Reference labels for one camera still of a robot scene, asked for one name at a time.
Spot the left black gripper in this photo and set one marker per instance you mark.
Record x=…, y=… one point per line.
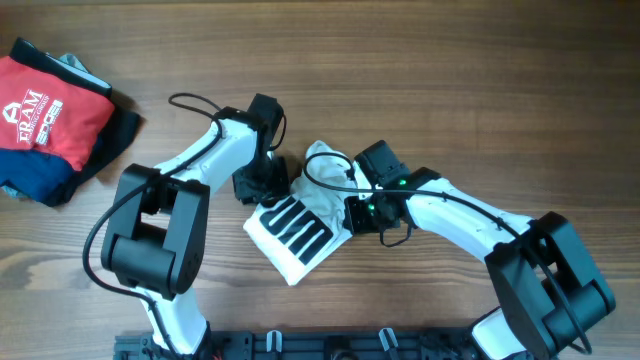
x=261, y=185

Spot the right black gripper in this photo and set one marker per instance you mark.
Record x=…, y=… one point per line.
x=355, y=215

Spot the white t-shirt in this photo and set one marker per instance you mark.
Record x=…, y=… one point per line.
x=303, y=229

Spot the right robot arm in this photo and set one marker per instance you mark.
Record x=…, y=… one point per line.
x=549, y=289

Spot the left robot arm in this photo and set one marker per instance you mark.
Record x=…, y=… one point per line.
x=156, y=229

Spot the black folded garment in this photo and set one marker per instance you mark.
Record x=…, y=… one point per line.
x=122, y=127

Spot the navy blue folded garment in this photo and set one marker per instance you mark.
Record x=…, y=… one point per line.
x=44, y=178

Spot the grey folded garment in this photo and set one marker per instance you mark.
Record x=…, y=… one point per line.
x=71, y=60

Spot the red folded shirt with logo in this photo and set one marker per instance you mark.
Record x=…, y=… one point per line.
x=41, y=112

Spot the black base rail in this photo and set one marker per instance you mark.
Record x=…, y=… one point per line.
x=431, y=344

